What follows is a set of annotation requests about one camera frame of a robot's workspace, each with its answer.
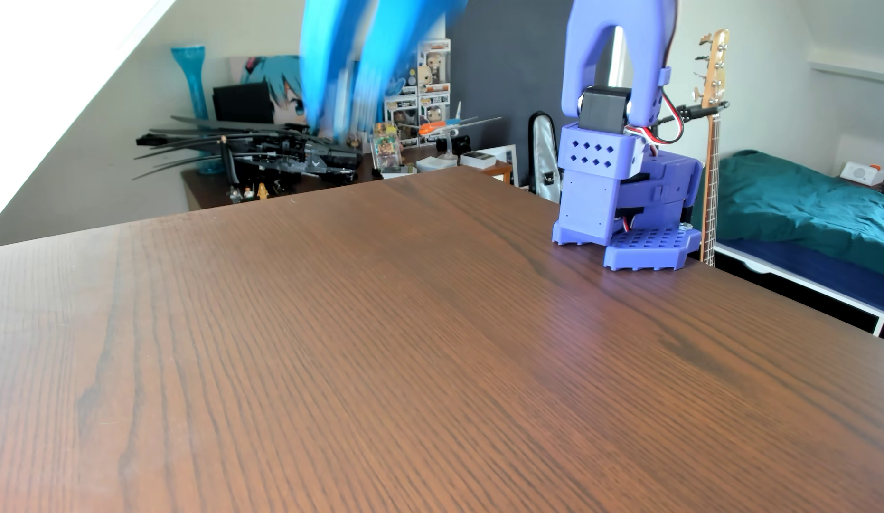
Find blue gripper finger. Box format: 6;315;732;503
298;0;376;138
351;0;469;134

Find purple robot arm with base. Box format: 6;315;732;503
552;0;704;272

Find vinyl figure box blond hair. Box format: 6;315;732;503
416;38;452;95

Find anime girl teal hair picture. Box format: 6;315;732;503
228;54;308;128

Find vinyl figure box brown hair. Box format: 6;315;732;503
418;93;452;143

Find orange white plane model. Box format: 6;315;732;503
418;101;504;162

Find black rectangular box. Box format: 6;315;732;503
212;81;276;126

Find small figure in clear case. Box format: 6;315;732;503
368;121;404;173

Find black winged aircraft model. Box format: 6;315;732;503
132;114;364;205

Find blue glass vase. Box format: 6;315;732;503
170;46;226;176

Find dark brown side desk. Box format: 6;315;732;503
180;144;516;212

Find black white guitar bag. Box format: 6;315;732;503
527;110;563;205

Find bass guitar wooden neck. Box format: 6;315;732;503
691;28;732;266

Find bed with teal blanket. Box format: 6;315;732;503
714;149;884;280

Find white small radio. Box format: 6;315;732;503
838;160;884;188

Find dark blue mattress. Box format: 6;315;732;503
718;238;884;316

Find white picture frame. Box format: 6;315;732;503
478;144;520;188

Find red white black servo cable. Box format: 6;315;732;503
623;88;686;156

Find black guitar wall holder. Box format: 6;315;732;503
656;100;730;128

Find white wall shelf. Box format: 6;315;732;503
808;48;884;87

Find white bed frame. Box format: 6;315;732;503
711;241;884;337

